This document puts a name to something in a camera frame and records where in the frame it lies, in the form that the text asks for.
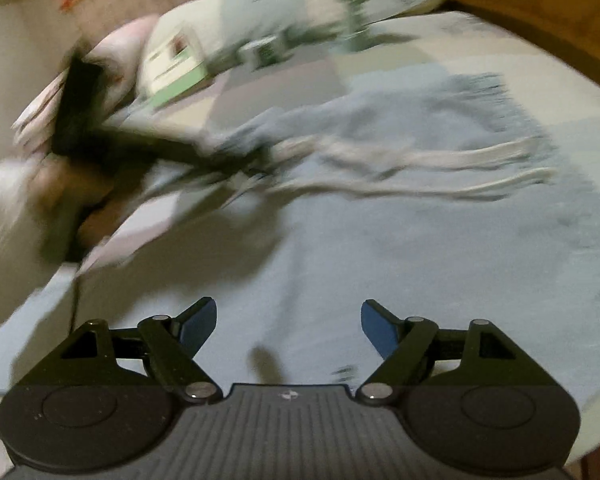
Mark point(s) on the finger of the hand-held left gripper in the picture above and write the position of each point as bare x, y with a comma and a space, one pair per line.
205, 160

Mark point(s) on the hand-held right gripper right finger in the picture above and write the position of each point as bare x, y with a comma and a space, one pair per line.
380, 327

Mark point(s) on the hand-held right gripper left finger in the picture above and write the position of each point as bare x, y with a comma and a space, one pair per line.
200, 322

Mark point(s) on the grey sweatpants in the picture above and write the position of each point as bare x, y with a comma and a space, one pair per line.
380, 240

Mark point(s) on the person's left forearm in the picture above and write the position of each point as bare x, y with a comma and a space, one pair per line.
10, 210

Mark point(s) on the person's left hand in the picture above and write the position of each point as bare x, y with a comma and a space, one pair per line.
100, 210

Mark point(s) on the pink folded quilt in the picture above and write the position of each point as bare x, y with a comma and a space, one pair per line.
125, 40

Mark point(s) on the green white book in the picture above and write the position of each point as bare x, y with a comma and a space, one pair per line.
175, 67

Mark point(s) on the small green white box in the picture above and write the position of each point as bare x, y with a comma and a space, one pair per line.
260, 52

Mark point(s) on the patchwork pillow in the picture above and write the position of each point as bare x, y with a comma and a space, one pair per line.
280, 5

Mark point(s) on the wooden headboard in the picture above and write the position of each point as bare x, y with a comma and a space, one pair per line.
555, 5

